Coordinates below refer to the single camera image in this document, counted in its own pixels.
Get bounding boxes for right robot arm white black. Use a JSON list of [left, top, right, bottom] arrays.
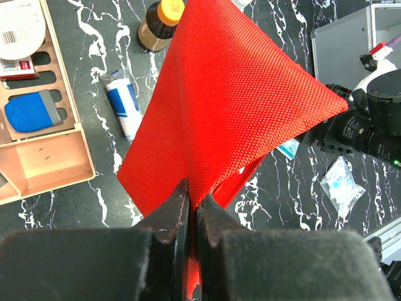
[[296, 69, 400, 169]]

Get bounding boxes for clear bag white blue items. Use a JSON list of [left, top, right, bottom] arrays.
[[320, 156, 365, 218]]

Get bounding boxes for white teal sachet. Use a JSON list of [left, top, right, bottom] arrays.
[[276, 139, 300, 160]]

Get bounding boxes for orange plastic file organizer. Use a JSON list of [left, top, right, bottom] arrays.
[[1, 1, 95, 204]]

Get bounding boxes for brown bottle orange cap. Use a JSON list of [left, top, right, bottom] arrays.
[[137, 0, 185, 52]]

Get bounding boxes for aluminium frame rail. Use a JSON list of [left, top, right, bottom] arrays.
[[364, 223, 400, 265]]

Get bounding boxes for white blue bandage roll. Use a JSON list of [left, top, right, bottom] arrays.
[[105, 70, 142, 141]]

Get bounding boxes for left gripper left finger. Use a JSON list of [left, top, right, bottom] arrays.
[[1, 179, 189, 300]]

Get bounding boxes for white bottle white cap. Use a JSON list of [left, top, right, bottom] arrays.
[[232, 0, 253, 9]]

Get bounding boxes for red first aid kit pouch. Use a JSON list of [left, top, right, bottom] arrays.
[[117, 1, 348, 300]]

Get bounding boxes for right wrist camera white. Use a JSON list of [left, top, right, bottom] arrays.
[[349, 39, 397, 112]]

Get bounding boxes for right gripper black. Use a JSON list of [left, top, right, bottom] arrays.
[[302, 84, 400, 169]]

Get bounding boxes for blue grey plastic device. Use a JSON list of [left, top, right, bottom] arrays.
[[4, 90, 63, 133]]

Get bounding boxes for white oval barcode package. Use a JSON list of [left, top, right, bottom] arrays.
[[1, 1, 46, 60]]

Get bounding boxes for red white small box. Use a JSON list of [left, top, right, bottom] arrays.
[[0, 56, 38, 81]]

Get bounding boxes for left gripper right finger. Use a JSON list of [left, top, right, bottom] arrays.
[[197, 196, 393, 300]]

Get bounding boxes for grey metal case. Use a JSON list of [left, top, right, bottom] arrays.
[[310, 1, 400, 88]]

